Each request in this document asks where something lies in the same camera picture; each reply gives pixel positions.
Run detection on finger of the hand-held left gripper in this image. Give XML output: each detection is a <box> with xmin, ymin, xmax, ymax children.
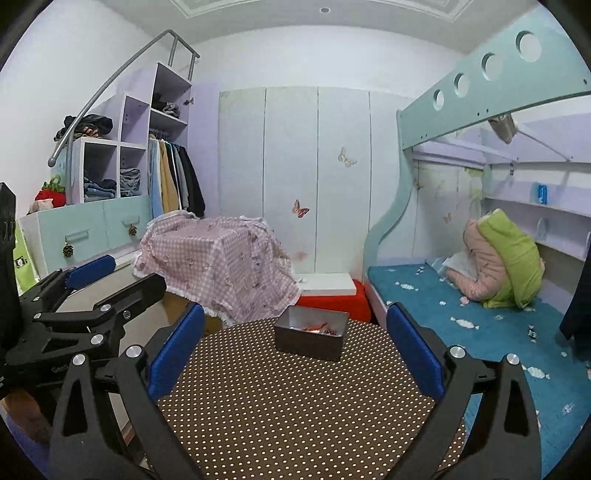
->
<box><xmin>4</xmin><ymin>273</ymin><xmax>167</xmax><ymax>365</ymax></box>
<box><xmin>18</xmin><ymin>255</ymin><xmax>116</xmax><ymax>319</ymax></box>

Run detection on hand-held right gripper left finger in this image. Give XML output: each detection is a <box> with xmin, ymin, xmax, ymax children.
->
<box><xmin>48</xmin><ymin>302</ymin><xmax>206</xmax><ymax>480</ymax></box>

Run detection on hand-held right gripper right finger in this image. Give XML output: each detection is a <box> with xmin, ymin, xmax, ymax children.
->
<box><xmin>387</xmin><ymin>302</ymin><xmax>542</xmax><ymax>480</ymax></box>

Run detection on red string bracelet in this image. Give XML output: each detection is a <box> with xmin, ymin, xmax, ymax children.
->
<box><xmin>300</xmin><ymin>322</ymin><xmax>341</xmax><ymax>337</ymax></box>

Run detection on grey metal tin box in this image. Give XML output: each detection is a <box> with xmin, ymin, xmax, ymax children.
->
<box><xmin>274</xmin><ymin>306</ymin><xmax>350</xmax><ymax>361</ymax></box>

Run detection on brown cardboard box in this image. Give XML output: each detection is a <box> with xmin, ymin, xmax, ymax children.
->
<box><xmin>161</xmin><ymin>291</ymin><xmax>225</xmax><ymax>335</ymax></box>

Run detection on teal drawer cabinet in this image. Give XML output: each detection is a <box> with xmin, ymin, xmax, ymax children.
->
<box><xmin>18</xmin><ymin>194</ymin><xmax>153</xmax><ymax>278</ymax></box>

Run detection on blue patterned mattress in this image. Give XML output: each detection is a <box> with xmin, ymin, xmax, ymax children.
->
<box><xmin>367</xmin><ymin>263</ymin><xmax>591</xmax><ymax>480</ymax></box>

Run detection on green bag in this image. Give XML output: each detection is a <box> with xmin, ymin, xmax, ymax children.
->
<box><xmin>14</xmin><ymin>226</ymin><xmax>40</xmax><ymax>296</ymax></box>

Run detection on red strawberry plush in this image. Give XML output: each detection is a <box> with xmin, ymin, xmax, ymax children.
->
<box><xmin>28</xmin><ymin>175</ymin><xmax>68</xmax><ymax>213</ymax></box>

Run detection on folded blue jeans stack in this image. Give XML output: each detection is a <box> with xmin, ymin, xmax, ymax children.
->
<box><xmin>83</xmin><ymin>171</ymin><xmax>117</xmax><ymax>200</ymax></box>

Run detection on red box with white lid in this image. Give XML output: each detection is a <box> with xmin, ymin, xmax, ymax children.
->
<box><xmin>294</xmin><ymin>272</ymin><xmax>373</xmax><ymax>324</ymax></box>

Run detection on pink checked cloth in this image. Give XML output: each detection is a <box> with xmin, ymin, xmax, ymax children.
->
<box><xmin>134</xmin><ymin>210</ymin><xmax>303</xmax><ymax>324</ymax></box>

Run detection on crumpled blue jeans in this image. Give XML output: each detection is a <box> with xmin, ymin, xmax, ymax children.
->
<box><xmin>120</xmin><ymin>167</ymin><xmax>141</xmax><ymax>197</ymax></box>

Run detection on white pillow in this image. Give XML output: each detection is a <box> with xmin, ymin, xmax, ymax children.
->
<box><xmin>441</xmin><ymin>251</ymin><xmax>478</xmax><ymax>280</ymax></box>

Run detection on pink quilt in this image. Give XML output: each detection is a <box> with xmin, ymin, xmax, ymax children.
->
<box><xmin>445</xmin><ymin>218</ymin><xmax>509</xmax><ymax>301</ymax></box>

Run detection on row of hanging clothes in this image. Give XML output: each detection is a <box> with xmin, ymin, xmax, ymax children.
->
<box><xmin>148</xmin><ymin>136</ymin><xmax>206</xmax><ymax>220</ymax></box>

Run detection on green blanket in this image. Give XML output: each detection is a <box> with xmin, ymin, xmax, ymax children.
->
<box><xmin>478</xmin><ymin>209</ymin><xmax>546</xmax><ymax>309</ymax></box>

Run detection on dark clothes pile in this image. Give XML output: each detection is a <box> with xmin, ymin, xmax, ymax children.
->
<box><xmin>55</xmin><ymin>114</ymin><xmax>114</xmax><ymax>141</ymax></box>

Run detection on lilac stair shelf unit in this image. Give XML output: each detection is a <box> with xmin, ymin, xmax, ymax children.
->
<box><xmin>65</xmin><ymin>62</ymin><xmax>195</xmax><ymax>206</ymax></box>

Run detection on dark hanging coat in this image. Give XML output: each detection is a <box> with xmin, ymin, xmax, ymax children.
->
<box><xmin>560</xmin><ymin>305</ymin><xmax>591</xmax><ymax>356</ymax></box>

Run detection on grey folded clothes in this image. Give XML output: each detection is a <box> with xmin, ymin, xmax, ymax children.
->
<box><xmin>152</xmin><ymin>92</ymin><xmax>182</xmax><ymax>118</ymax></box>

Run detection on white wardrobe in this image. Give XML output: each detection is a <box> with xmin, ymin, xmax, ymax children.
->
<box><xmin>217</xmin><ymin>85</ymin><xmax>416</xmax><ymax>278</ymax></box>

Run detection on grey hanging object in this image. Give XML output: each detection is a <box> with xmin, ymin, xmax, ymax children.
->
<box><xmin>487</xmin><ymin>115</ymin><xmax>515</xmax><ymax>145</ymax></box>

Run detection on grey metal handrail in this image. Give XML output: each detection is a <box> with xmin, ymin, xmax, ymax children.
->
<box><xmin>48</xmin><ymin>30</ymin><xmax>201</xmax><ymax>168</ymax></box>

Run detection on lilac wall shelf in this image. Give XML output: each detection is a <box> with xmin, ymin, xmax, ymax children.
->
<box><xmin>482</xmin><ymin>194</ymin><xmax>591</xmax><ymax>259</ymax></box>

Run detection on teal bunk bed frame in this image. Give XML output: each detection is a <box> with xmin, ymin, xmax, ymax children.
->
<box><xmin>365</xmin><ymin>18</ymin><xmax>591</xmax><ymax>324</ymax></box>

